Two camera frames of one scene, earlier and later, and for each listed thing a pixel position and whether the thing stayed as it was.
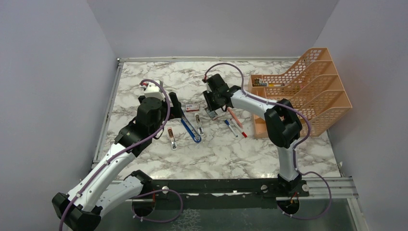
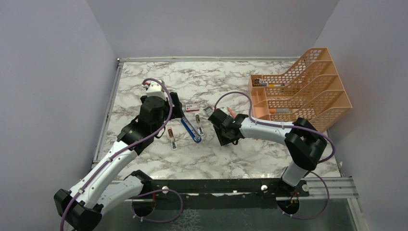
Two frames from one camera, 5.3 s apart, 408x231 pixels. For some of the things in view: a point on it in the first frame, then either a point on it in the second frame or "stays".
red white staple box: x=192 y=107 stays
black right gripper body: x=211 y=98 to x=223 y=138
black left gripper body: x=164 y=114 stays
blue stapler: x=191 y=130 stays
